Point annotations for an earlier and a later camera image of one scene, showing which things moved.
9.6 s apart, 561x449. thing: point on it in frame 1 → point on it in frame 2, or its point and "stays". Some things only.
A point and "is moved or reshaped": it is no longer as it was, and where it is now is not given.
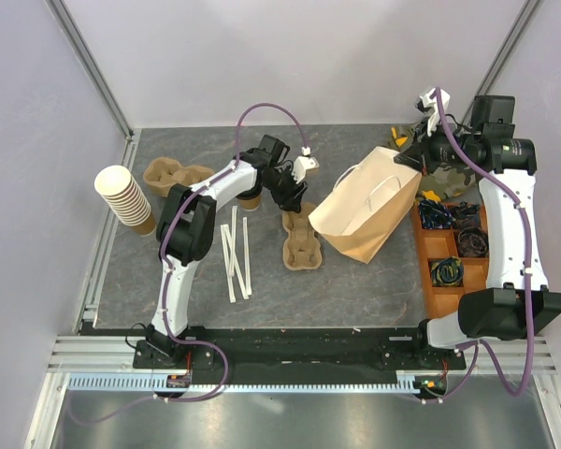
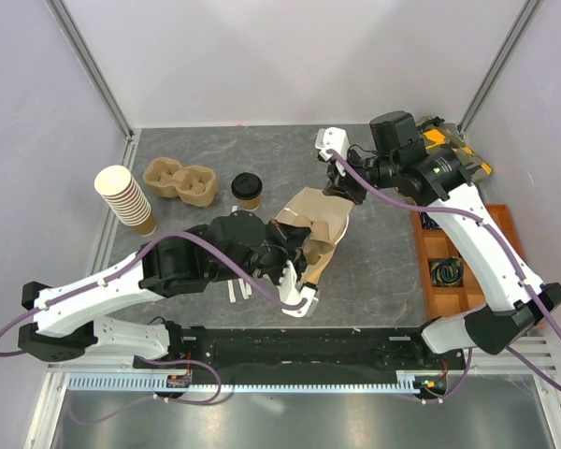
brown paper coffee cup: (250, 205) stays
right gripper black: (423, 156) → (342, 185)
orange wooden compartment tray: (441, 242) stays
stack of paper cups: (123, 195) stays
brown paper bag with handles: (369, 205) → (326, 217)
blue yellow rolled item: (447, 272) stays
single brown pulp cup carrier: (302, 248) is moved or reshaped
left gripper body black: (283, 185) → (274, 254)
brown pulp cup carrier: (163, 173) stays
